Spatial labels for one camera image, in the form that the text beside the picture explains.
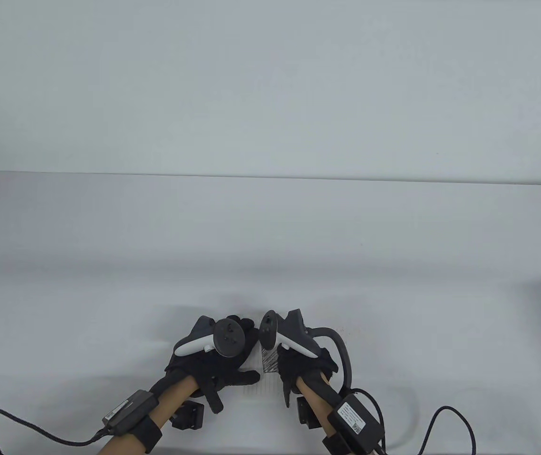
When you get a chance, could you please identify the person's right hand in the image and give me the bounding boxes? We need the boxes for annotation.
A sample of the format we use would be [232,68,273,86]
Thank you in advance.
[275,343,339,409]

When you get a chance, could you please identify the person's left hand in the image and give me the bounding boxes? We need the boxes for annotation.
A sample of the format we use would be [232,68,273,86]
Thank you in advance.
[149,315,261,413]

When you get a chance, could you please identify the white lined paper sheet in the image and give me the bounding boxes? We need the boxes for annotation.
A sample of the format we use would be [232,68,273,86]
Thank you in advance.
[235,345,286,400]

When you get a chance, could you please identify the grey left forearm sensor box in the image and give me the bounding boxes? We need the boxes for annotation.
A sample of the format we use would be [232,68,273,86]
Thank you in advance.
[101,389,159,436]

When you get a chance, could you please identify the black right forearm sensor box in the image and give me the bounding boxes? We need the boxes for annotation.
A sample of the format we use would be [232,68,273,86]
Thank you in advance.
[328,394,385,449]

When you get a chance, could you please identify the person's left forearm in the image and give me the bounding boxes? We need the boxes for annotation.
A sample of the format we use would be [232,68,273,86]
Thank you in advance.
[94,374,201,455]

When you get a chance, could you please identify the person's right forearm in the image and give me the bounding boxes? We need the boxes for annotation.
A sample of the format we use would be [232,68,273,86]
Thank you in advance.
[296,371,366,455]

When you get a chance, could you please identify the grey white left hand controller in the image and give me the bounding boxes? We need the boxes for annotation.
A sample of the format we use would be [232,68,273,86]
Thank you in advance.
[173,316,248,359]

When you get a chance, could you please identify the grey white hand controller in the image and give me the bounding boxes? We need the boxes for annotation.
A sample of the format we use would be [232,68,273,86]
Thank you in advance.
[259,309,353,395]
[173,316,248,359]

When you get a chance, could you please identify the grey white right hand controller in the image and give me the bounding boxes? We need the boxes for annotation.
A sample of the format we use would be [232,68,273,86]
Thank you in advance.
[259,309,353,395]

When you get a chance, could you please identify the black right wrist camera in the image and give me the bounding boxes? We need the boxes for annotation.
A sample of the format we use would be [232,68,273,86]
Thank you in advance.
[296,395,321,430]

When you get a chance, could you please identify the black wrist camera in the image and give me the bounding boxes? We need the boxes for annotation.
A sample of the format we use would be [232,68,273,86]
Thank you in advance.
[170,400,205,431]
[296,395,321,430]

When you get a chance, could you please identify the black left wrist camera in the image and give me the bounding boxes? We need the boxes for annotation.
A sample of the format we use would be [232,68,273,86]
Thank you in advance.
[170,400,205,431]

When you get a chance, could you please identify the black left forearm strap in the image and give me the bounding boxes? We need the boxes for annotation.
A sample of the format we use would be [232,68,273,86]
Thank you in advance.
[132,416,163,452]

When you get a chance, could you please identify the black forearm strap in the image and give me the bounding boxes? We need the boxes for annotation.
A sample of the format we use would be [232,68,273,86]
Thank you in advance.
[132,416,163,452]
[322,433,352,455]

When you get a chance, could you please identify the black right forearm strap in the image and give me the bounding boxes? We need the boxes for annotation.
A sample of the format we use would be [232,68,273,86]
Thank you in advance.
[322,433,352,455]

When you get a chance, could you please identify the black right braided cable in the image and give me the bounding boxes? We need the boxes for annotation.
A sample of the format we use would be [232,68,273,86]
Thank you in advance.
[341,389,477,455]

